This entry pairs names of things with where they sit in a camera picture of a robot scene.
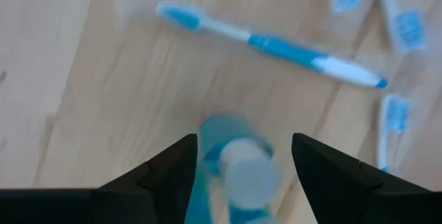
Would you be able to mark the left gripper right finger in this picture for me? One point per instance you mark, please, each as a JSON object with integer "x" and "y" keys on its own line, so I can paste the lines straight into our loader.
{"x": 362, "y": 200}

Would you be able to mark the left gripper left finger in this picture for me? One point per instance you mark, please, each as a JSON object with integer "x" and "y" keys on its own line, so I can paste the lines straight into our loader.
{"x": 103, "y": 206}

